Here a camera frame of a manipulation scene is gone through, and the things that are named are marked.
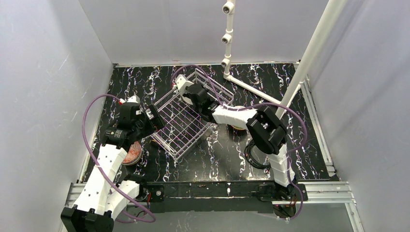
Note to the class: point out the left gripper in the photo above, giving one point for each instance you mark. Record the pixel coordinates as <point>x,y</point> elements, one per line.
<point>153,116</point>

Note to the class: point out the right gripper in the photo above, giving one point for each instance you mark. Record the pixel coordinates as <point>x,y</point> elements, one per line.
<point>195,93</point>

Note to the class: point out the yellow-green bowl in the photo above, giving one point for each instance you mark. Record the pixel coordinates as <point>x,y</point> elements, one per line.
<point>238,128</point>

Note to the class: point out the beige bowl white inside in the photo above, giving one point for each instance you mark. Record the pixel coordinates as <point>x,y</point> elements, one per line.
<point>186,98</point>

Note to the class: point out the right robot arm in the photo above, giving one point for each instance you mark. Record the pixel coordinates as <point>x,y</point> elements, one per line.
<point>266,150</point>

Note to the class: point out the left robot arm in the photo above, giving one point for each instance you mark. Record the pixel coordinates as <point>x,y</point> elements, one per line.
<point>101,201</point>

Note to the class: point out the small yellow black object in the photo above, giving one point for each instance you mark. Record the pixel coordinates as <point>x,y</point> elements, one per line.
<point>154,143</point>

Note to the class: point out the red patterned bowl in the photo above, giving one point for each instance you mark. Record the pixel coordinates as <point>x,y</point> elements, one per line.
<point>134,154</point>

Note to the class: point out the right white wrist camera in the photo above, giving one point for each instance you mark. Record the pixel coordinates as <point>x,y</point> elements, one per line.
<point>182,84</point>

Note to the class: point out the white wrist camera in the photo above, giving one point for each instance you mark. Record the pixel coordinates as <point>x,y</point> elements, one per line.
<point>131,101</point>
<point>182,84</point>

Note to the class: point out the white wire dish rack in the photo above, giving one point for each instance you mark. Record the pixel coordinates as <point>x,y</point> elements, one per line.
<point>183,127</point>

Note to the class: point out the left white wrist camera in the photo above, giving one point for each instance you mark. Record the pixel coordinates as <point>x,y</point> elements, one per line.
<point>131,101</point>

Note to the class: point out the white pipe camera frame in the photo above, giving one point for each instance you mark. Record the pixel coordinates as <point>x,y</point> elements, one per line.
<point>274,30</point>

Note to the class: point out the aluminium table frame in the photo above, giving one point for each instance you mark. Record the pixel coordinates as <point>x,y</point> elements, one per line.
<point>221,195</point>

